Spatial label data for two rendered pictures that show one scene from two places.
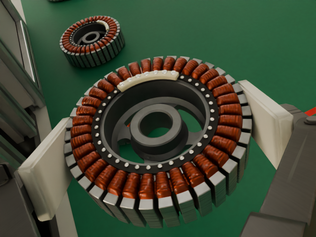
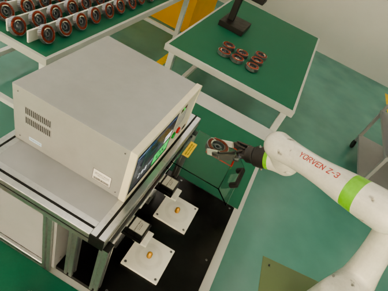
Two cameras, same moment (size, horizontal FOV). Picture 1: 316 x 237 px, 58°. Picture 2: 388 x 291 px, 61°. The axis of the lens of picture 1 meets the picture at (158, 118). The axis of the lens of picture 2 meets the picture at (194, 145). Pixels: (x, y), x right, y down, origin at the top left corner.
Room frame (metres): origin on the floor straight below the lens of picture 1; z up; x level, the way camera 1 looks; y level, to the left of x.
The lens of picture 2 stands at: (-0.16, 1.18, 1.91)
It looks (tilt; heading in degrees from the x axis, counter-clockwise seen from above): 41 degrees down; 288
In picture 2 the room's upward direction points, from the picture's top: 25 degrees clockwise
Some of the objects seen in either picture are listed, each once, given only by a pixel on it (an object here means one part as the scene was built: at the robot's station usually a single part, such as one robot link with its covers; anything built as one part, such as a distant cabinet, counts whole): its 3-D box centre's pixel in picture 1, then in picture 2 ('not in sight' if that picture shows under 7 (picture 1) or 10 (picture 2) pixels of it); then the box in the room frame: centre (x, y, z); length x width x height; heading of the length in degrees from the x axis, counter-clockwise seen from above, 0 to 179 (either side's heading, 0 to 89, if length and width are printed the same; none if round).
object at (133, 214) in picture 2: not in sight; (157, 182); (0.13, 0.47, 1.03); 0.62 x 0.01 x 0.03; 101
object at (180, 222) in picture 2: not in sight; (176, 212); (0.06, 0.34, 0.78); 0.15 x 0.15 x 0.01; 11
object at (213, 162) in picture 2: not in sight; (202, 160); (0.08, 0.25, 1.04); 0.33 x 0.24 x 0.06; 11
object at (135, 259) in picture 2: not in sight; (148, 257); (0.01, 0.57, 0.78); 0.15 x 0.15 x 0.01; 11
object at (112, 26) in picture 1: (92, 40); not in sight; (0.46, 0.07, 0.77); 0.11 x 0.11 x 0.04
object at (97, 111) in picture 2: not in sight; (115, 109); (0.35, 0.50, 1.22); 0.44 x 0.39 x 0.20; 101
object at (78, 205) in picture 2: not in sight; (107, 138); (0.35, 0.51, 1.09); 0.68 x 0.44 x 0.05; 101
